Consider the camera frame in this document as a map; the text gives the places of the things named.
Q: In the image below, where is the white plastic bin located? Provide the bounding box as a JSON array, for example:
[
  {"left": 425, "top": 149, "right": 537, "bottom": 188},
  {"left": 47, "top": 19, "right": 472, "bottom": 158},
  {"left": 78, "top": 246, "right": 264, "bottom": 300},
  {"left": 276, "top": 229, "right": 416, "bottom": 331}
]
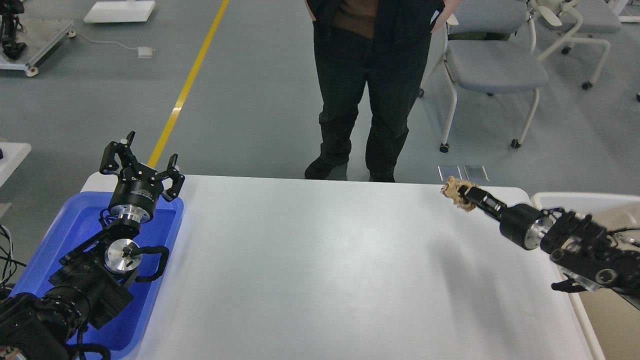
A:
[{"left": 531, "top": 192, "right": 640, "bottom": 360}]

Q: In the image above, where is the person in black clothes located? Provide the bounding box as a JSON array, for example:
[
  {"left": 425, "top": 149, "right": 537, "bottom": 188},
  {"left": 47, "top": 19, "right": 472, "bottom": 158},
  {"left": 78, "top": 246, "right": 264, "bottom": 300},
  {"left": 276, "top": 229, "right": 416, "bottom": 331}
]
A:
[{"left": 304, "top": 0, "right": 460, "bottom": 183}]

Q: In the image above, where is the white power adapter with cable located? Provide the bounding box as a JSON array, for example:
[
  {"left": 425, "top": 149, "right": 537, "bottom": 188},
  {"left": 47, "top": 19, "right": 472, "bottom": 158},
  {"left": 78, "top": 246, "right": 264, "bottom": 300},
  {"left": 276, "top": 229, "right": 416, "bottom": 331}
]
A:
[{"left": 66, "top": 30, "right": 156, "bottom": 59}]

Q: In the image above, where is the white flat board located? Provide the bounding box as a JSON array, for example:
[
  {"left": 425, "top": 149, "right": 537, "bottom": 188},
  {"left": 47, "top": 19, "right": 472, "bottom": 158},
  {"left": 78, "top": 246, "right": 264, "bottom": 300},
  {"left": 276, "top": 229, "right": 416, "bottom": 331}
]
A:
[{"left": 83, "top": 0, "right": 156, "bottom": 24}]

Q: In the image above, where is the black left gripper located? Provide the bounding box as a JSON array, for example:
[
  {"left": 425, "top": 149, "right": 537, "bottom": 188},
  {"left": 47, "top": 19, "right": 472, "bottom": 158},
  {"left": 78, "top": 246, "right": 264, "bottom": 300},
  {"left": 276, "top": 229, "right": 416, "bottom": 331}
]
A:
[{"left": 99, "top": 131, "right": 186, "bottom": 224}]

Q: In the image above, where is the left metal floor plate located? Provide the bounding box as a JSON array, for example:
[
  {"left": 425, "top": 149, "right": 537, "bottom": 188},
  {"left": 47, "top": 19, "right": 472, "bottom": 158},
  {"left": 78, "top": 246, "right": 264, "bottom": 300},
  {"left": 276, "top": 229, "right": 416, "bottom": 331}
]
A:
[{"left": 438, "top": 165, "right": 464, "bottom": 183}]

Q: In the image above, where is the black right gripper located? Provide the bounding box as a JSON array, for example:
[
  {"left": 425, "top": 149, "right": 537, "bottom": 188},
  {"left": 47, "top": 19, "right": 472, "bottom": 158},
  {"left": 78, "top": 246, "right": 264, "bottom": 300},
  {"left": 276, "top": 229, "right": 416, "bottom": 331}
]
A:
[{"left": 459, "top": 186, "right": 554, "bottom": 251}]

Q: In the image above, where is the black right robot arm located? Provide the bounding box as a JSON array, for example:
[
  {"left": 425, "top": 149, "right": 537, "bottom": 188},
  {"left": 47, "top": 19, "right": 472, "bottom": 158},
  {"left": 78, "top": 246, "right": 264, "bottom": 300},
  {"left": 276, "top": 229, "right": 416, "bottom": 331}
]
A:
[{"left": 453, "top": 184, "right": 640, "bottom": 308}]

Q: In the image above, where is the brown paper ball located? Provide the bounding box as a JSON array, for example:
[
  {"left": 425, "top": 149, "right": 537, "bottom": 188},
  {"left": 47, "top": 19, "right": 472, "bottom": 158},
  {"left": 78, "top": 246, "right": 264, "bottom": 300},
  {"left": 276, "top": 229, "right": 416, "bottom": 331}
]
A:
[{"left": 440, "top": 175, "right": 478, "bottom": 212}]

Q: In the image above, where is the grey white office chair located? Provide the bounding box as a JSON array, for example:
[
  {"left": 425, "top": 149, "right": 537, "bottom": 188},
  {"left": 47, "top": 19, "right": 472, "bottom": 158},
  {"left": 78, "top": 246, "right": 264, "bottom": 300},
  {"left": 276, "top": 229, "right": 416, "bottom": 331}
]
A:
[{"left": 422, "top": 0, "right": 549, "bottom": 153}]

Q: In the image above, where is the wheeled metal platform cart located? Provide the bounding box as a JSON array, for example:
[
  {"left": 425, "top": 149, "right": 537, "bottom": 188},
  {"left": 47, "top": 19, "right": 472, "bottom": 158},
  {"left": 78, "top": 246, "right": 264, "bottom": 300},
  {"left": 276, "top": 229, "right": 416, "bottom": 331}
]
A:
[{"left": 0, "top": 0, "right": 76, "bottom": 77}]

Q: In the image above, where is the black cable bundle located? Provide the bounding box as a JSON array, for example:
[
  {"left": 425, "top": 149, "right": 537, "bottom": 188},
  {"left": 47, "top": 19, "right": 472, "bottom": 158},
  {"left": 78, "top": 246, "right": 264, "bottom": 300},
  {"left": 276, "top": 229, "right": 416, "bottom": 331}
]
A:
[{"left": 0, "top": 222, "right": 27, "bottom": 288}]

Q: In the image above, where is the right metal floor plate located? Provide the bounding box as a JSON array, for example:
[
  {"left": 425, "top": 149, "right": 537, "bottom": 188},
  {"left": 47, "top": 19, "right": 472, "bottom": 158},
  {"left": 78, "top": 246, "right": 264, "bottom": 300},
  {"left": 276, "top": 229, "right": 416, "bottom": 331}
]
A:
[{"left": 462, "top": 165, "right": 489, "bottom": 183}]

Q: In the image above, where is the white side table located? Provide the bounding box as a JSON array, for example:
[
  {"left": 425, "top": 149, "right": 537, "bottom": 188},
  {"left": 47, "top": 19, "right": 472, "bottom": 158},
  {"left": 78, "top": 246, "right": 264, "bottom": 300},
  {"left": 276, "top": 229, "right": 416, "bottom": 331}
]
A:
[{"left": 0, "top": 142, "right": 32, "bottom": 187}]

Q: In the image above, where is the metal floor plate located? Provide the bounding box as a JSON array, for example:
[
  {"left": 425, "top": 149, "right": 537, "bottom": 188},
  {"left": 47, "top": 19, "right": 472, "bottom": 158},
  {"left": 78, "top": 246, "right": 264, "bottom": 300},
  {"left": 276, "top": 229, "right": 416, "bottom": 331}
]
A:
[
  {"left": 438, "top": 165, "right": 464, "bottom": 183},
  {"left": 462, "top": 165, "right": 489, "bottom": 183}
]

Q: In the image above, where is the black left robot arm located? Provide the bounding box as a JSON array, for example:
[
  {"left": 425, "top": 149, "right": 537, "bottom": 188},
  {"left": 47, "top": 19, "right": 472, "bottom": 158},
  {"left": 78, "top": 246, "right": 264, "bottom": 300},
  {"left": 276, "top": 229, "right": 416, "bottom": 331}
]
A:
[{"left": 1, "top": 131, "right": 185, "bottom": 360}]

